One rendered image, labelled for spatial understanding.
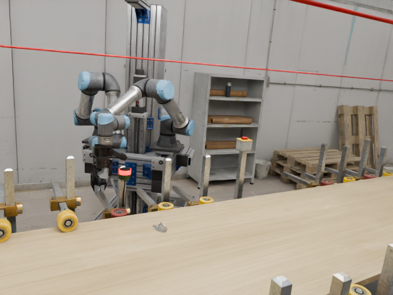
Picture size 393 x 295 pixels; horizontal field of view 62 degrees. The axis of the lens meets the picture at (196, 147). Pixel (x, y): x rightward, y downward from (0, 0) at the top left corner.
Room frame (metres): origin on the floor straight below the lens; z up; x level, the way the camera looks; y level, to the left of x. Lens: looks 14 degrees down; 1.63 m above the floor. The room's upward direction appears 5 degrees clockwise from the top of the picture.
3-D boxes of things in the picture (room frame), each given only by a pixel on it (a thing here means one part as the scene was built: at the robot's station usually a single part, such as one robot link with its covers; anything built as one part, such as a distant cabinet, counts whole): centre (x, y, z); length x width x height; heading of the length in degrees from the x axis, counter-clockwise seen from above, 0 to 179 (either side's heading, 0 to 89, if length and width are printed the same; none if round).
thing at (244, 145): (1.97, -0.29, 1.18); 0.07 x 0.07 x 0.08; 30
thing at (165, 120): (2.37, 0.21, 1.21); 0.13 x 0.12 x 0.14; 62
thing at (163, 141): (2.38, 0.22, 1.09); 0.15 x 0.15 x 0.10
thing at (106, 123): (1.63, 0.46, 1.31); 0.09 x 0.08 x 0.11; 152
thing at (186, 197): (1.91, 0.02, 0.82); 0.43 x 0.03 x 0.04; 30
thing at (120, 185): (1.59, 0.37, 0.87); 0.03 x 0.03 x 0.48; 30
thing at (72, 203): (1.45, 0.60, 0.95); 0.13 x 0.06 x 0.05; 120
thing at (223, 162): (4.65, -0.39, 0.78); 0.90 x 0.45 x 1.55; 116
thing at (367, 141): (2.60, -1.36, 0.94); 0.03 x 0.03 x 0.48; 30
